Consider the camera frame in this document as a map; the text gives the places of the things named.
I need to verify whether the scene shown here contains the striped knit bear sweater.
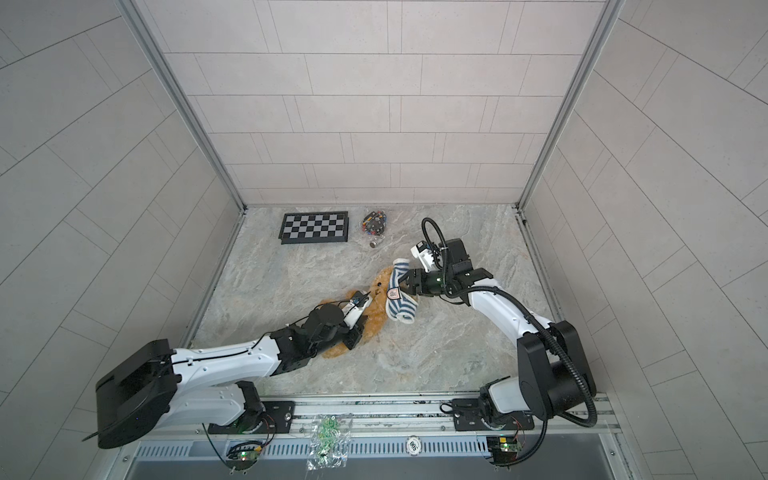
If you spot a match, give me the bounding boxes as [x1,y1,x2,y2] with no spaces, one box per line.
[385,258,418,324]

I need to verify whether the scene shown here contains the clear bag green parts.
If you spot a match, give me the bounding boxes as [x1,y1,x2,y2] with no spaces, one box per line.
[307,414,353,471]

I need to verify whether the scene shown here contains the bag of colourful small parts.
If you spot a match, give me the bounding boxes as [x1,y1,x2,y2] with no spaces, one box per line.
[361,210,387,236]

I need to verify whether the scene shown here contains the brown teddy bear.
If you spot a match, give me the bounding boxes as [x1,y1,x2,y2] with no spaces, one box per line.
[353,266,393,348]

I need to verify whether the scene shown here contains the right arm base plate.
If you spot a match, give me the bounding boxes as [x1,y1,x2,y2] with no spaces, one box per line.
[440,398,535,432]

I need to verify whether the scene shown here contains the round white sticker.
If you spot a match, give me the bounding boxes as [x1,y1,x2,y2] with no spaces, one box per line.
[405,435,423,456]

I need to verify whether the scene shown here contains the right circuit board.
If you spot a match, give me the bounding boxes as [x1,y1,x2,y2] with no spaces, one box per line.
[486,436,522,466]

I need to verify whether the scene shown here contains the aluminium mounting rail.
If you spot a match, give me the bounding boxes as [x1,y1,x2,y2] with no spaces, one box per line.
[103,392,636,479]

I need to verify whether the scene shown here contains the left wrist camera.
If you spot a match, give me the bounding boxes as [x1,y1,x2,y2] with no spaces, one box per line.
[342,291,372,328]

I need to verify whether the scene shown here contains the black corrugated cable conduit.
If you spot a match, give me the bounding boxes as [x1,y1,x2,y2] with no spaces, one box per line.
[419,217,599,428]

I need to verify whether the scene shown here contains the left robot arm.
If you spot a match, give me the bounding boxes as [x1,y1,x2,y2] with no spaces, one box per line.
[93,300,370,449]

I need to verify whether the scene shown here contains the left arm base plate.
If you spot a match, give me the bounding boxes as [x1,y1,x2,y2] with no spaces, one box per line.
[207,401,296,435]

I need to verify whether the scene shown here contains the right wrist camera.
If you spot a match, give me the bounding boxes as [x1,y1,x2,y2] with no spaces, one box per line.
[411,240,441,273]

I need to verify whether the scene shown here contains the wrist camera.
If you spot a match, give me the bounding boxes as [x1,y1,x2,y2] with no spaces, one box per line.
[411,240,441,273]
[342,291,372,328]

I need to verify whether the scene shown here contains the black white checkerboard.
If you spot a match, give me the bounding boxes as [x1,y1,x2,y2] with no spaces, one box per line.
[278,211,349,245]

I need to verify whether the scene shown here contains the left green circuit board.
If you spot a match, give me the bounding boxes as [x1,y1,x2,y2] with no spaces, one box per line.
[226,440,265,471]

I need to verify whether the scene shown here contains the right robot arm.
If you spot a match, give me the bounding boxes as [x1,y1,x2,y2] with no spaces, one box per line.
[393,239,598,429]

